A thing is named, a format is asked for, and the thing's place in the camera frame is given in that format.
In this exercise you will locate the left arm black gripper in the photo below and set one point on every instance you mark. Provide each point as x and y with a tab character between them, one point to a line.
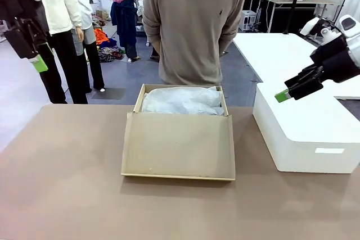
15	6

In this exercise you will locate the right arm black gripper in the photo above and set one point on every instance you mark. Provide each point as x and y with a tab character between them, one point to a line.
336	60

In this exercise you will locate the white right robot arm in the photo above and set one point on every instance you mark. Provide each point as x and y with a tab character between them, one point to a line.
353	47

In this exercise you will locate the white foam box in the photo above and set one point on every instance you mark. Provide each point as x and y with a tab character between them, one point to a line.
303	127

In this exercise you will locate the brown cardboard shoe box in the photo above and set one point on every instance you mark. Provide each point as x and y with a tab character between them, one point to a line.
177	144

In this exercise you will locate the large white table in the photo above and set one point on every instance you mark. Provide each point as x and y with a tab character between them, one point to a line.
275	54

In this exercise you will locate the blank white sticker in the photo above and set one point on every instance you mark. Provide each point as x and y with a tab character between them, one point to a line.
329	150

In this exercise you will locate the colourful clothes pile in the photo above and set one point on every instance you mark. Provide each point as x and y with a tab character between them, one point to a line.
108	51

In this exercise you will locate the brown background workbench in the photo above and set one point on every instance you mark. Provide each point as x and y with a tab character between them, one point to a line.
303	1

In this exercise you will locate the black tripod pole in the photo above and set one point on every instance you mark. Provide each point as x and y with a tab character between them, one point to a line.
294	1

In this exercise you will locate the white computer case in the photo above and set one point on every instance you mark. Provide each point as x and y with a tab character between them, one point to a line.
249	19

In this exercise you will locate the grey floor mat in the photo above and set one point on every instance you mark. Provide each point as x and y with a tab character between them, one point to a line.
108	94

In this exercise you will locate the person's beige sweater torso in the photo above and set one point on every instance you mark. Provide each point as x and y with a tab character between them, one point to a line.
194	26

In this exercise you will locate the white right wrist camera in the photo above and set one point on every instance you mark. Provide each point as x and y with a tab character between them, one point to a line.
306	27

